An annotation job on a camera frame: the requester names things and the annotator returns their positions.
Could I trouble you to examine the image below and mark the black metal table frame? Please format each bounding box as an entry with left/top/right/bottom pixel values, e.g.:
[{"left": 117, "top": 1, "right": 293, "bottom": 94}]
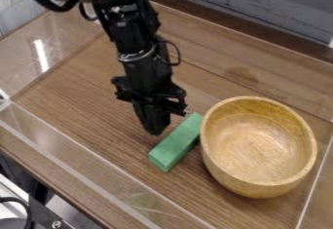
[{"left": 0, "top": 153, "right": 75, "bottom": 229}]

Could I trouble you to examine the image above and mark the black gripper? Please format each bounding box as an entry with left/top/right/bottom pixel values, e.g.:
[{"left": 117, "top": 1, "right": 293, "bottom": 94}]
[{"left": 111, "top": 46, "right": 190, "bottom": 137}]

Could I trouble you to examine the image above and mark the green rectangular block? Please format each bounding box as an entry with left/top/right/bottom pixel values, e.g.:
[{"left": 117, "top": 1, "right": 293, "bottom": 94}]
[{"left": 149, "top": 113, "right": 204, "bottom": 172}]

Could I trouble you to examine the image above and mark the brown wooden bowl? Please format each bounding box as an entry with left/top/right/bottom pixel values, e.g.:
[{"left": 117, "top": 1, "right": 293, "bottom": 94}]
[{"left": 201, "top": 96, "right": 317, "bottom": 199}]

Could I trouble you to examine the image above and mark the clear acrylic front wall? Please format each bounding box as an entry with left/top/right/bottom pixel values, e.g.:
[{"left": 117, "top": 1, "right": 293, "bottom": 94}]
[{"left": 0, "top": 100, "right": 214, "bottom": 229}]

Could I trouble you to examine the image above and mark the black cable lower left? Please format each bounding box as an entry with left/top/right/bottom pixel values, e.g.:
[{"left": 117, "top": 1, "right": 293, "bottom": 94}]
[{"left": 0, "top": 195, "right": 35, "bottom": 229}]

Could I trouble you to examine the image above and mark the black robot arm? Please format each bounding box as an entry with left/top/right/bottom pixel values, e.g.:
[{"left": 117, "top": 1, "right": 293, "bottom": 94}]
[{"left": 34, "top": 0, "right": 186, "bottom": 135}]

